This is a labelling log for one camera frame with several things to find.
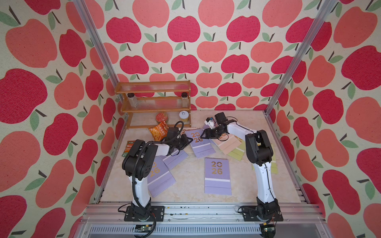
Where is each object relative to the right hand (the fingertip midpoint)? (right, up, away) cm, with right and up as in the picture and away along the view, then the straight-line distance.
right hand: (204, 139), depth 102 cm
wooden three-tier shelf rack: (-44, +28, +17) cm, 55 cm away
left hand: (-7, -2, -7) cm, 10 cm away
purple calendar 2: (-19, -11, -9) cm, 24 cm away
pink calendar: (-11, +8, +6) cm, 15 cm away
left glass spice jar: (-49, +27, -4) cm, 56 cm away
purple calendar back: (0, +9, -3) cm, 9 cm away
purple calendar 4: (+6, -21, -16) cm, 27 cm away
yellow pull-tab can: (-15, +17, +9) cm, 24 cm away
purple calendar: (-28, -22, -16) cm, 39 cm away
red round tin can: (-33, +17, +10) cm, 38 cm away
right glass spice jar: (-14, +27, -4) cm, 31 cm away
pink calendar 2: (+15, -2, -4) cm, 16 cm away
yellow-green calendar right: (+43, -16, -10) cm, 47 cm away
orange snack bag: (-31, +5, -1) cm, 32 cm away
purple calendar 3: (-2, -5, -4) cm, 7 cm away
